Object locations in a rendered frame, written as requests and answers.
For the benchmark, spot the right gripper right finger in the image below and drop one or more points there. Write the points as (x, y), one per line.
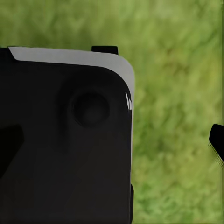
(216, 138)

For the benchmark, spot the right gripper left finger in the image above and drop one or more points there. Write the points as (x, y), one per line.
(11, 140)

